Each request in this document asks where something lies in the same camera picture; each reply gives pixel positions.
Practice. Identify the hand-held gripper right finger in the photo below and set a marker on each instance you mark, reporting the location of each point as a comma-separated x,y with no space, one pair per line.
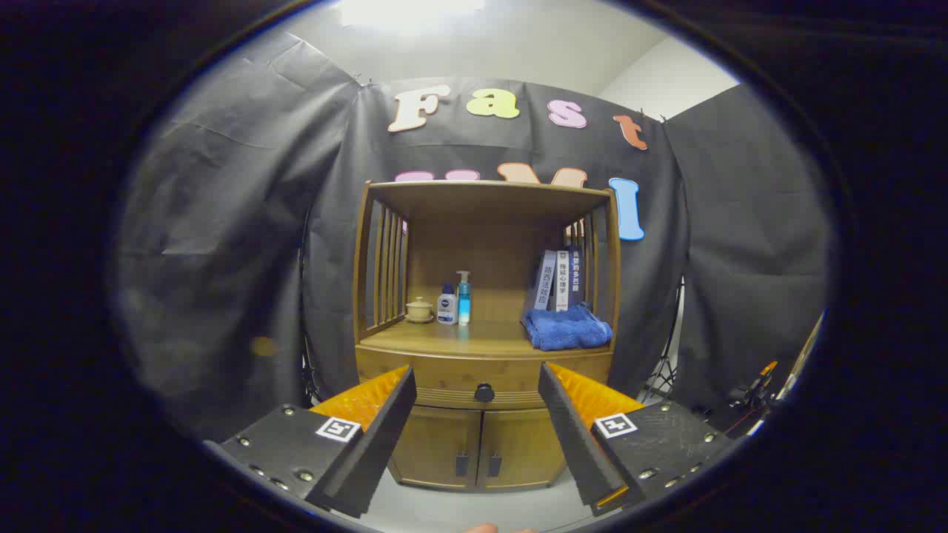
570,429

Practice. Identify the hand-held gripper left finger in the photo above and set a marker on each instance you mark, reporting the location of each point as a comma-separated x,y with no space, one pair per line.
385,437

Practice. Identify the wooden drawer with black knob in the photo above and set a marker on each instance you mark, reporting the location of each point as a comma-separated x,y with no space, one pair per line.
444,374

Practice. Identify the wooden cabinet door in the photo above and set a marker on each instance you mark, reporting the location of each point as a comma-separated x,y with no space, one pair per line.
437,444
518,444

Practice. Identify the wooden countertop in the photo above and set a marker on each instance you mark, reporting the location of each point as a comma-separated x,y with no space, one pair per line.
489,339

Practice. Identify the wooden cabinet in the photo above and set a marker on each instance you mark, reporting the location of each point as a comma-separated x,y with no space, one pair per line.
489,237

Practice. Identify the blue towel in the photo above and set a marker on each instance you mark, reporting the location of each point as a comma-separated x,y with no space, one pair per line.
563,329

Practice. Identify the black light stand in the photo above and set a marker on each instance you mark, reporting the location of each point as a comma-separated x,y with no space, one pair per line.
666,363

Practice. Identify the beige lidded teacup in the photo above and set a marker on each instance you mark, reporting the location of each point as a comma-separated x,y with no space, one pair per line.
419,309

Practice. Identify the white bottle with blue cap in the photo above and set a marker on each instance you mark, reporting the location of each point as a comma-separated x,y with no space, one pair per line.
446,311

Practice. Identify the grey book with white spine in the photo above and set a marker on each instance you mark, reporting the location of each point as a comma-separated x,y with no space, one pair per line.
546,277

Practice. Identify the blue pump bottle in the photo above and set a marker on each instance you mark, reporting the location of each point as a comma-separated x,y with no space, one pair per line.
464,303

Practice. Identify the dark blue spine book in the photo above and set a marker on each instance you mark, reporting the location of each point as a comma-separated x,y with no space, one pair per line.
575,274

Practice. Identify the black and orange device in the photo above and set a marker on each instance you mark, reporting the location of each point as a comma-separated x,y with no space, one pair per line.
763,374

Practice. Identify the black backdrop cloth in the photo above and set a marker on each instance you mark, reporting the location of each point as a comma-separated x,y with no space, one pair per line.
222,222

